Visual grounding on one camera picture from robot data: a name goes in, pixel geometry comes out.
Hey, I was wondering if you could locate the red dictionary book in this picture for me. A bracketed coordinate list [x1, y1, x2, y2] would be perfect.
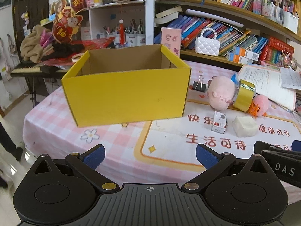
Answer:
[268, 36, 294, 55]

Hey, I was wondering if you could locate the yellow cardboard box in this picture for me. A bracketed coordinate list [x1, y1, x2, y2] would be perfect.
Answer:
[62, 45, 191, 127]

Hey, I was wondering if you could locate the red gold festive decoration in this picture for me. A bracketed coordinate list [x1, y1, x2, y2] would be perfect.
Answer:
[52, 0, 86, 43]

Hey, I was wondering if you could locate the open white booklet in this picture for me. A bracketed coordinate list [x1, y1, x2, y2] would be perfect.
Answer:
[238, 65, 296, 111]

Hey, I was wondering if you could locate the white foam block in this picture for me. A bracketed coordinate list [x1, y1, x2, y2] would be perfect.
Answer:
[233, 116, 258, 137]

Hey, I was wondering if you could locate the pink plush pig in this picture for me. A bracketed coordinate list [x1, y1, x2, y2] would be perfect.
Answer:
[207, 76, 236, 111]

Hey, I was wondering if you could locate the white staples box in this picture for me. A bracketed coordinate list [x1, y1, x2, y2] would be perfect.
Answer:
[211, 111, 227, 134]

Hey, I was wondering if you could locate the black keyboard piano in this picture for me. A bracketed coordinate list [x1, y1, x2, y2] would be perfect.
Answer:
[10, 61, 67, 79]

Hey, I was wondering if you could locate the pink cartoon box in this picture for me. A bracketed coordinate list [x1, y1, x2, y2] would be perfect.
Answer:
[161, 27, 182, 57]

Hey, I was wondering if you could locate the white quilted mini handbag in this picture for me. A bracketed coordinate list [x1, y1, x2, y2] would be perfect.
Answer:
[194, 27, 220, 57]

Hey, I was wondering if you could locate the gold tape roll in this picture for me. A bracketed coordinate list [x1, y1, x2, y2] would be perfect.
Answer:
[233, 80, 256, 112]

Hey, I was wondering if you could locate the black binder clip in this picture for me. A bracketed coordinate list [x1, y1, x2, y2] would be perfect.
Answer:
[192, 75, 207, 93]

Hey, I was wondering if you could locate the orange white medicine box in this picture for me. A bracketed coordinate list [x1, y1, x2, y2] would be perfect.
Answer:
[233, 46, 259, 61]

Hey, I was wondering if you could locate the white paper sheet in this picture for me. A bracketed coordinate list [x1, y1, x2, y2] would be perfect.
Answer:
[280, 67, 301, 90]

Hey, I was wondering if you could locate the wooden bookshelf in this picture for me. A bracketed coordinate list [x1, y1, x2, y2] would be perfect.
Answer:
[155, 0, 300, 66]

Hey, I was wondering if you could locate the beige cloth pile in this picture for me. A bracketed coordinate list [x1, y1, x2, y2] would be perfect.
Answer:
[20, 25, 54, 63]

